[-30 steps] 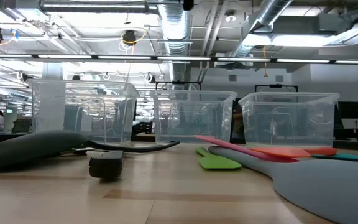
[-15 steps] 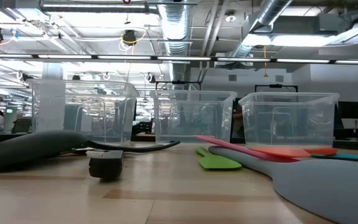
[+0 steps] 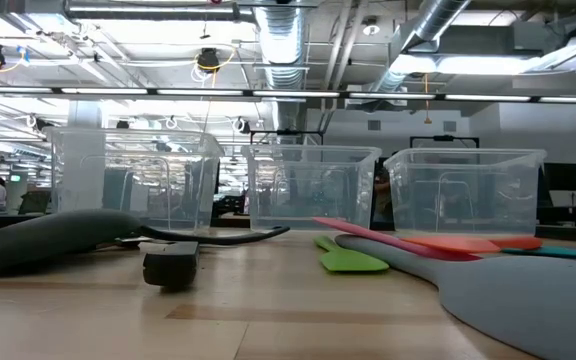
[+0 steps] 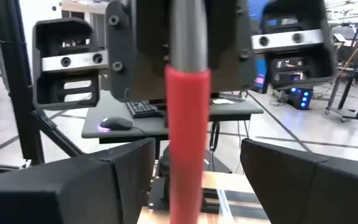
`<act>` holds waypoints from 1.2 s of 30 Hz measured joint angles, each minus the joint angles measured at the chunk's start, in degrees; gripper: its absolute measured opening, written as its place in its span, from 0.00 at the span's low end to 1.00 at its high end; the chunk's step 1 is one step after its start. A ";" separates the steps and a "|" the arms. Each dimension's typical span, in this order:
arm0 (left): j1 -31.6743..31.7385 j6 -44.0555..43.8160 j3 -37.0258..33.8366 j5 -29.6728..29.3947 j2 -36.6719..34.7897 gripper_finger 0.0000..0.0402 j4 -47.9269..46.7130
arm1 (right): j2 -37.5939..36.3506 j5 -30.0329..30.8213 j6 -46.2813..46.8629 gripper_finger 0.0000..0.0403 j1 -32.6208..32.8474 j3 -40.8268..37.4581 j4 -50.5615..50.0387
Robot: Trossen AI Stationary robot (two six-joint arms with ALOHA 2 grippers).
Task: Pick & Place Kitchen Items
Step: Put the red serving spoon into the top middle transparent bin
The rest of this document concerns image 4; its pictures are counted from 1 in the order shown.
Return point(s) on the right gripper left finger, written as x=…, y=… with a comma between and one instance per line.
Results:
x=57, y=196

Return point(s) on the black keyboard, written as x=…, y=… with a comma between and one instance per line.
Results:
x=141, y=109

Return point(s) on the red spoon with metal shaft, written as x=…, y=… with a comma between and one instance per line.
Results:
x=188, y=124

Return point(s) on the black computer mouse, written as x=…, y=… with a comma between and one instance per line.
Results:
x=117, y=123

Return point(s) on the clear plastic bin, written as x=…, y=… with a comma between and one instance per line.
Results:
x=224, y=205

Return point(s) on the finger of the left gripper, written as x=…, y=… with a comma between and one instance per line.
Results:
x=326, y=59
x=47, y=90

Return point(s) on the white paper card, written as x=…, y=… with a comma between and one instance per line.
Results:
x=224, y=101

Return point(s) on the grey computer desk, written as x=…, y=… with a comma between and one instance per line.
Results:
x=104, y=105

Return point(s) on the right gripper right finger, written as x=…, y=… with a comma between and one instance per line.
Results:
x=315, y=193

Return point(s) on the black computer with blue lights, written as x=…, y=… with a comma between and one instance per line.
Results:
x=300, y=104

